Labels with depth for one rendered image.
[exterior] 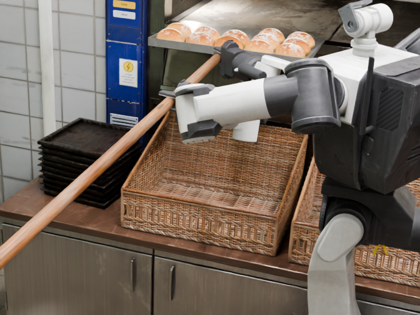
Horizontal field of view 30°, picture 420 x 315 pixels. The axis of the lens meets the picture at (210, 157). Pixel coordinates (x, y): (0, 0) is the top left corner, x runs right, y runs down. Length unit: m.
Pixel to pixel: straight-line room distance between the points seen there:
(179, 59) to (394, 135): 1.39
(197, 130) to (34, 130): 1.69
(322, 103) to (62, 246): 1.41
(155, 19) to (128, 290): 1.01
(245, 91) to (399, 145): 0.36
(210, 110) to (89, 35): 1.44
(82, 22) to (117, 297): 1.06
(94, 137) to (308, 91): 1.40
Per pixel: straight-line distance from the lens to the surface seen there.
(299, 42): 2.64
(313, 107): 1.69
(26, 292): 3.03
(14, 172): 3.52
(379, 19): 1.89
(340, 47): 2.81
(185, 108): 1.80
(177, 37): 2.67
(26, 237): 1.48
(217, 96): 1.74
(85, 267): 2.84
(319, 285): 2.11
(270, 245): 2.59
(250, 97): 1.72
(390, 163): 1.81
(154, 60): 3.03
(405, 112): 1.75
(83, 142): 2.92
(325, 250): 2.01
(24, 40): 3.27
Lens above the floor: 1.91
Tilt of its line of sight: 24 degrees down
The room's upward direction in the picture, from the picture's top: 3 degrees clockwise
